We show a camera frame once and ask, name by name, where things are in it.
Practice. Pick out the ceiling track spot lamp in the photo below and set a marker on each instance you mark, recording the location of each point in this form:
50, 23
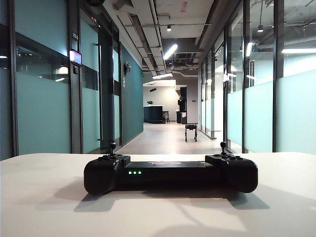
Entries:
169, 28

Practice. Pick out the dark counter with white top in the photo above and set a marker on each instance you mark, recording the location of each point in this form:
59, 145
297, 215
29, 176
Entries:
151, 114

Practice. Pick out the pendant lamp behind glass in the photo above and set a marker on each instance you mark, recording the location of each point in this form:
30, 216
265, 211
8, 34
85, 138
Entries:
260, 28

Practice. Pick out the long linear ceiling light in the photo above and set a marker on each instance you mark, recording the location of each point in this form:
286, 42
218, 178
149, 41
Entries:
162, 75
170, 51

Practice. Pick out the black room number plate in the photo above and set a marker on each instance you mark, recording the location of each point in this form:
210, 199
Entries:
75, 36

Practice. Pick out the black quadruped robot dog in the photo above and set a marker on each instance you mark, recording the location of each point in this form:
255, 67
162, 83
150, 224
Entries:
191, 128

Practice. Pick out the dark wooden bar stool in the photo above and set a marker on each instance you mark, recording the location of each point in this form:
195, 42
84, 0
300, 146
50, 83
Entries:
166, 116

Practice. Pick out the tall black machine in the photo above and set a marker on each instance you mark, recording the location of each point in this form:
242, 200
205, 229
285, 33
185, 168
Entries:
183, 98

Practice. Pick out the black remote controller with joysticks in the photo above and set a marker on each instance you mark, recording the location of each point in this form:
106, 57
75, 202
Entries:
170, 176

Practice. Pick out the green potted plant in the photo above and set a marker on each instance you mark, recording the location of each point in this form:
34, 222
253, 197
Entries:
150, 102

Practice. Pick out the black cabinet with white label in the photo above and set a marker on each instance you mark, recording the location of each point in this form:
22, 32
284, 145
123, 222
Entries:
181, 118

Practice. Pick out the lit room sign display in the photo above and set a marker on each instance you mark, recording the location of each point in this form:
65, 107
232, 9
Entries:
75, 57

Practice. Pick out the round black ceiling device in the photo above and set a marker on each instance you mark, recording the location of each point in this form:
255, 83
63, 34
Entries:
95, 2

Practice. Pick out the black door access reader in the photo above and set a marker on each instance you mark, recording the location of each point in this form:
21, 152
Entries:
76, 70

